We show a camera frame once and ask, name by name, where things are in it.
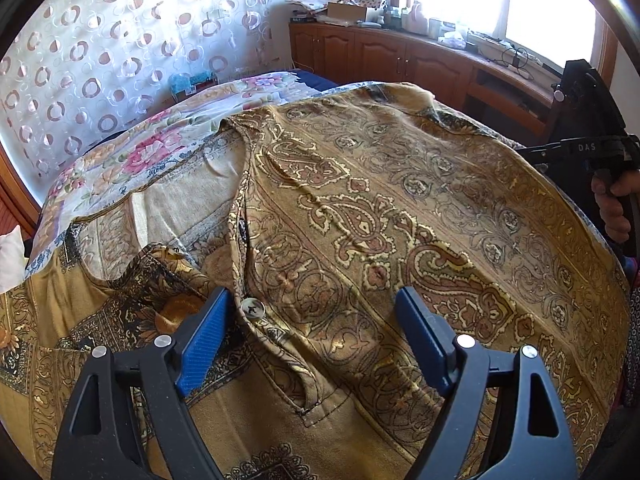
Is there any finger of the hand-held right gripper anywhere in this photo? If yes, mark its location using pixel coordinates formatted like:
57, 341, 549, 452
515, 141, 596, 167

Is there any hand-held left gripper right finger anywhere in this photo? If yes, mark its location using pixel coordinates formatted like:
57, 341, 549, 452
394, 286, 581, 480

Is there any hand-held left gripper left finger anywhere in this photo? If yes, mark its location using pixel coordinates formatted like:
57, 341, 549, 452
50, 286, 236, 480

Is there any gold paisley shirt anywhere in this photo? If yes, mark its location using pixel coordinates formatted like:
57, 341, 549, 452
0, 80, 633, 480

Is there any person's right hand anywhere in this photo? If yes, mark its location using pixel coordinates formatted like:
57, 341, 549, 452
591, 169, 633, 244

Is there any white plastic bottle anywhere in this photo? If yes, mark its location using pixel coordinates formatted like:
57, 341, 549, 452
402, 2, 427, 34

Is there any wooden cabinet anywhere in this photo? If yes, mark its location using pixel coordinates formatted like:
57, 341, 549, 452
289, 19, 566, 146

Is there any person's dark patterned clothing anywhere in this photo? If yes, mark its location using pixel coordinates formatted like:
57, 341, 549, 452
619, 255, 640, 411

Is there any pink floral bedsheet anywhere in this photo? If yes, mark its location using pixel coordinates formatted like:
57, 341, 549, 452
25, 71, 321, 281

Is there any white pillow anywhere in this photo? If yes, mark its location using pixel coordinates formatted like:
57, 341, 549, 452
0, 225, 27, 294

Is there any cardboard box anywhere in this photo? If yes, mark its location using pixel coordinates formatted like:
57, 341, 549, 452
326, 2, 384, 24

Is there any blue packet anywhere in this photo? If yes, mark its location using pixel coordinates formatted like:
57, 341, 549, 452
169, 72, 219, 102

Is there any white circle-patterned curtain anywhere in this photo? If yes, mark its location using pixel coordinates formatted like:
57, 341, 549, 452
0, 0, 281, 196

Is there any black cable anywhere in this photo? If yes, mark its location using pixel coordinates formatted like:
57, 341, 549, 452
499, 45, 537, 80

